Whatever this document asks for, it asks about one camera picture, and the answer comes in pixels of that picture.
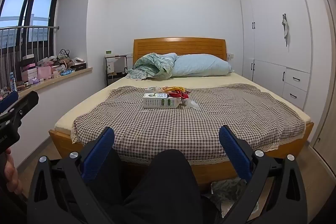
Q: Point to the black metal nightstand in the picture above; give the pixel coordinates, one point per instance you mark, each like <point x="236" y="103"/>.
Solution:
<point x="115" y="75"/>

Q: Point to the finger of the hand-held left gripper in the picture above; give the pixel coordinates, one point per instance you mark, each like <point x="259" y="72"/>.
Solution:
<point x="9" y="100"/>
<point x="26" y="103"/>

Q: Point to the person's left hand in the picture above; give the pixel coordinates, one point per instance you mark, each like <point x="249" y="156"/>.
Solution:
<point x="9" y="174"/>

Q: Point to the small green display clock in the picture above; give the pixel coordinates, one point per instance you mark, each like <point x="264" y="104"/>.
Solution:
<point x="108" y="52"/>

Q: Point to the brown checked blanket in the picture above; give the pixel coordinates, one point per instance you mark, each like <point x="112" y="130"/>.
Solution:
<point x="183" y="129"/>

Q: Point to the beige windowsill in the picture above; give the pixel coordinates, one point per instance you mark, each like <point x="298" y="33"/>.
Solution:
<point x="78" y="73"/>

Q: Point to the metal window railing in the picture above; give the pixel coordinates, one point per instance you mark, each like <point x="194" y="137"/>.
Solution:
<point x="31" y="27"/>

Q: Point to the light blue pillow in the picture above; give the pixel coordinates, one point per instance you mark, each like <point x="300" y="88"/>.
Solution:
<point x="202" y="65"/>

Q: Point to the white wardrobe drawer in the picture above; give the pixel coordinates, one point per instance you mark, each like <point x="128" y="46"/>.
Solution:
<point x="294" y="94"/>
<point x="296" y="79"/>

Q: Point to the grey hanging cloth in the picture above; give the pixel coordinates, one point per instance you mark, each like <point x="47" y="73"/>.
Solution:
<point x="286" y="29"/>

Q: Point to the white wardrobe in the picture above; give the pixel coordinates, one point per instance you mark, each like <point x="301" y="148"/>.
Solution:
<point x="270" y="37"/>

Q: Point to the clear plastic cup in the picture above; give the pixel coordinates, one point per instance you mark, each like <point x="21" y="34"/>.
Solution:
<point x="191" y="104"/>

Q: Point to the blue bottle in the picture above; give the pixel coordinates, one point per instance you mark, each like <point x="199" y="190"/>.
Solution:
<point x="11" y="81"/>

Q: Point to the pale yellow mattress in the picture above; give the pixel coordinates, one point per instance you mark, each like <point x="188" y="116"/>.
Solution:
<point x="97" y="100"/>

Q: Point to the red snack wrapper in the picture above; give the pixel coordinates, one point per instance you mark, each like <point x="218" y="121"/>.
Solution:
<point x="181" y="95"/>

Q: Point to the pile of cosmetic boxes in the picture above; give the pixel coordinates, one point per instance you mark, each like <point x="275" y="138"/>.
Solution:
<point x="43" y="71"/>

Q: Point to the wooden bed frame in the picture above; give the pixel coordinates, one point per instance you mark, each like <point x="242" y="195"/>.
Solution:
<point x="178" y="48"/>

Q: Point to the green floral quilt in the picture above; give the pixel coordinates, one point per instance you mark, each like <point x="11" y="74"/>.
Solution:
<point x="152" y="66"/>

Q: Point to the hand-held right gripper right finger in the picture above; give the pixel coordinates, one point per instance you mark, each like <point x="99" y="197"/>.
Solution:
<point x="233" y="153"/>

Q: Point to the white drink carton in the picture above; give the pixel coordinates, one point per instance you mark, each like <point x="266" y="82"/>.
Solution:
<point x="160" y="102"/>

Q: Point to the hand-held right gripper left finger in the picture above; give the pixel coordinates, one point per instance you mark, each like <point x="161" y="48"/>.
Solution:
<point x="98" y="153"/>

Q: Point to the small white appliance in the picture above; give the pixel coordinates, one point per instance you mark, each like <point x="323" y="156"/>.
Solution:
<point x="110" y="66"/>

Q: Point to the beige door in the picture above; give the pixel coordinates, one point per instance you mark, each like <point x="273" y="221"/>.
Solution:
<point x="328" y="108"/>

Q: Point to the person's black trousers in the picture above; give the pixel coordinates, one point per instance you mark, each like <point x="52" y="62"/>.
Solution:
<point x="157" y="187"/>

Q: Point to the grey waste bin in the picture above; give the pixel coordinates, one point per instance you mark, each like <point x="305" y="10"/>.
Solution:
<point x="225" y="187"/>

